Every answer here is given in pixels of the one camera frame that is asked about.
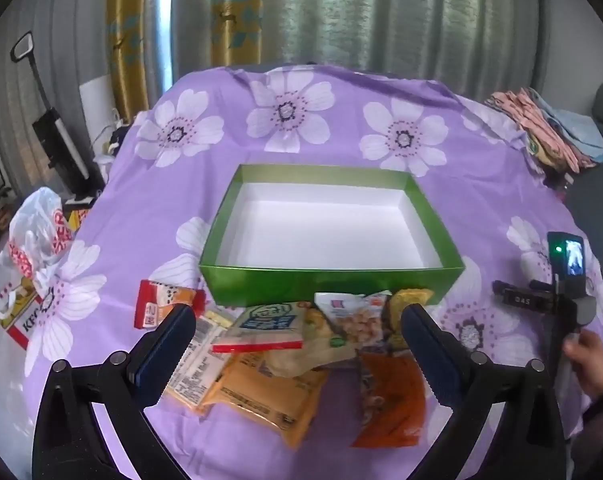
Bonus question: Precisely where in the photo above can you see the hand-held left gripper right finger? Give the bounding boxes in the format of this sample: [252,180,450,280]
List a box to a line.
[400,303,567,480]

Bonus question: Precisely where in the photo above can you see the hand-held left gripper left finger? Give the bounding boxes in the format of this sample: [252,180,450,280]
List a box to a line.
[31,303,198,480]

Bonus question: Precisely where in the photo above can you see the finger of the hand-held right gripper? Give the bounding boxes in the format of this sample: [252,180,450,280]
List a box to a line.
[492,280,558,307]

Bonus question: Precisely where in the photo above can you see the white barcode snack packet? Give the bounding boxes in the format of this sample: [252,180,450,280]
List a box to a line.
[162,310,234,416]

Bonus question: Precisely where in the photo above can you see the red snack packet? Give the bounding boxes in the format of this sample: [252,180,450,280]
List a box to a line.
[134,280,207,331]

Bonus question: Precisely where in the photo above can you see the orange snack packet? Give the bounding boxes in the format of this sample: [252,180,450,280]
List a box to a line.
[351,347,427,448]

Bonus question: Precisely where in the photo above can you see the gold candy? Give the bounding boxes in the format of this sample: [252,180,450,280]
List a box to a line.
[384,288,435,356]

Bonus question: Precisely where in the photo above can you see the small white snack packet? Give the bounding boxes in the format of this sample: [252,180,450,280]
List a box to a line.
[314,291,395,351]

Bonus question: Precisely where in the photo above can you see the white blue packet red strip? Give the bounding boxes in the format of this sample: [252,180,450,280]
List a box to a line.
[211,301,307,357]

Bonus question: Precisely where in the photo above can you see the yellow orange cracker packet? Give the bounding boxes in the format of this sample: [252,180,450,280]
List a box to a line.
[201,350,332,450]

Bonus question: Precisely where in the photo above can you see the pale yellow snack packet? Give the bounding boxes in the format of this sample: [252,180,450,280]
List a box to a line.
[266,307,357,378]

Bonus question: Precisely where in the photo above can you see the green cardboard box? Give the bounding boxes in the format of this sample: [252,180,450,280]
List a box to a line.
[198,163,466,307]

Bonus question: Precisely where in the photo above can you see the person's right hand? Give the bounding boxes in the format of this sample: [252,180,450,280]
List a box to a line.
[564,330,603,401]

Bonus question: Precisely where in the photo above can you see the grey sofa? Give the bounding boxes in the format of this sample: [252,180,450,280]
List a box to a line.
[564,82,603,281]

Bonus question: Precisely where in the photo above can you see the yellow red carton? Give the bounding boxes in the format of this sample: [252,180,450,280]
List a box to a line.
[64,205,95,234]

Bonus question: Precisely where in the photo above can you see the light blue folded cloth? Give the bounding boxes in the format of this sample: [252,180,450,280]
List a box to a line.
[529,89,603,164]

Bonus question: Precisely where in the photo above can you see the white plastic bag red print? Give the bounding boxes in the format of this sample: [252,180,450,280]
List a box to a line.
[8,186,75,281]

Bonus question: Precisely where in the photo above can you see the purple floral tablecloth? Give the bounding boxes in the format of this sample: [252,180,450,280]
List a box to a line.
[24,65,603,461]

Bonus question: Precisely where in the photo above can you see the upright vacuum cleaner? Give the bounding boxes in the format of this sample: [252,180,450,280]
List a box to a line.
[10,31,93,196]

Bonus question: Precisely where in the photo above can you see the white air purifier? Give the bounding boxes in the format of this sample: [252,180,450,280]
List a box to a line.
[78,74,127,137]

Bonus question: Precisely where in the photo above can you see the grey green curtain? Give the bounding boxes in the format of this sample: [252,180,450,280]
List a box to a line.
[261,0,547,92]

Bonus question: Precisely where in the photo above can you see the gold patterned curtain panel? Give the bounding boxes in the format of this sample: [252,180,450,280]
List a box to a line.
[106,0,174,126]
[208,0,263,67]

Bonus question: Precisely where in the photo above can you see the grey sheer curtain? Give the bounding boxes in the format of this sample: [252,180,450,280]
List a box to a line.
[0,0,113,211]

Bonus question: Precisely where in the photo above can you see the tangled cables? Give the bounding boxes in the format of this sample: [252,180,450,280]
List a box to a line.
[94,109,133,162]

